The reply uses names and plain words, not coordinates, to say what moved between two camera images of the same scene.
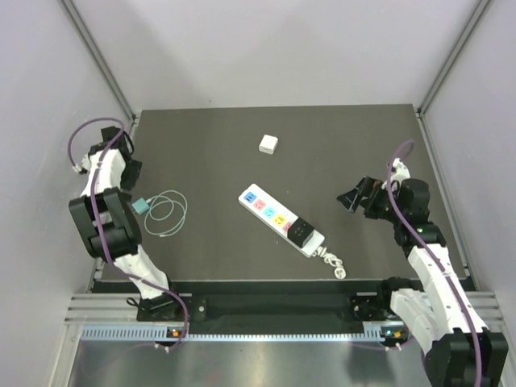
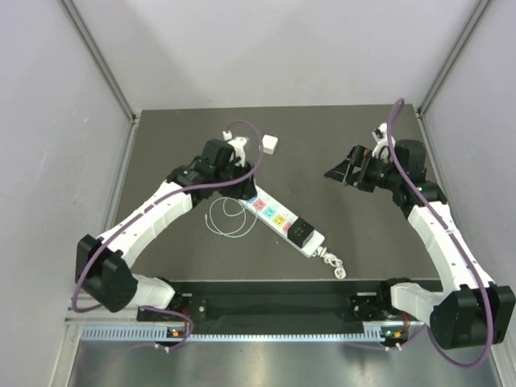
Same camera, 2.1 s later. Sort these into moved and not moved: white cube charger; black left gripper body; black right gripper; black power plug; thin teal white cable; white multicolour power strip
Moved: black right gripper; thin teal white cable; black left gripper body
Not moved: white cube charger; white multicolour power strip; black power plug
